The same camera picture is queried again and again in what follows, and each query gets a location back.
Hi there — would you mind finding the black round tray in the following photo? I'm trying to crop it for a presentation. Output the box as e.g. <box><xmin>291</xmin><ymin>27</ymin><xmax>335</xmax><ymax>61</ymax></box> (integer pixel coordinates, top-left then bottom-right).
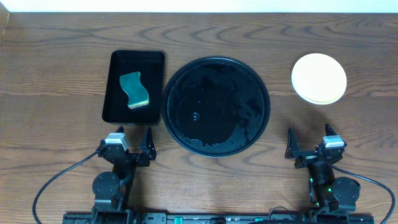
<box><xmin>162</xmin><ymin>57</ymin><xmax>271</xmax><ymax>157</ymax></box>

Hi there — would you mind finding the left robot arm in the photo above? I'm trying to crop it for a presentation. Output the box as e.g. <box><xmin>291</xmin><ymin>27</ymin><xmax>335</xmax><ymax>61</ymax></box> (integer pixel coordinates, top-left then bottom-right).
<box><xmin>90</xmin><ymin>126</ymin><xmax>157</xmax><ymax>224</ymax></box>

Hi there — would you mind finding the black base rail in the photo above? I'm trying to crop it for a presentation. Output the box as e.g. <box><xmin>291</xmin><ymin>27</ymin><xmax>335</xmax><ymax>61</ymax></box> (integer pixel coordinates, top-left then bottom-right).
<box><xmin>62</xmin><ymin>209</ymin><xmax>374</xmax><ymax>224</ymax></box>

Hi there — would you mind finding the green yellow scrub sponge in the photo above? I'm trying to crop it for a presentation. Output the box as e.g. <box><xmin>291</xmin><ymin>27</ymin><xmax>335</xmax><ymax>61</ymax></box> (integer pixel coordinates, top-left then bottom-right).
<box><xmin>119</xmin><ymin>72</ymin><xmax>149</xmax><ymax>110</ymax></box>

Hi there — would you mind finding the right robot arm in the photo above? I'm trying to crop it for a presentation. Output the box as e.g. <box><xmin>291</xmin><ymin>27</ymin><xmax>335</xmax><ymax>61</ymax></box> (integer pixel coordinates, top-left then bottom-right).
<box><xmin>285</xmin><ymin>124</ymin><xmax>361</xmax><ymax>223</ymax></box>

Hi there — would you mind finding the black rectangular tray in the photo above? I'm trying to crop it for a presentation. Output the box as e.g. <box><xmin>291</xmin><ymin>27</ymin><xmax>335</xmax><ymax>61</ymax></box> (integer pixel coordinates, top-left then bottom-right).
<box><xmin>102</xmin><ymin>50</ymin><xmax>165</xmax><ymax>124</ymax></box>

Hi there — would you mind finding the yellow plate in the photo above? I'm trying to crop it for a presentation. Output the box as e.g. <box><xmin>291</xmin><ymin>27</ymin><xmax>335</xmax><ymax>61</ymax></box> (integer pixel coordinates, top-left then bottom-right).
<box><xmin>291</xmin><ymin>53</ymin><xmax>347</xmax><ymax>99</ymax></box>

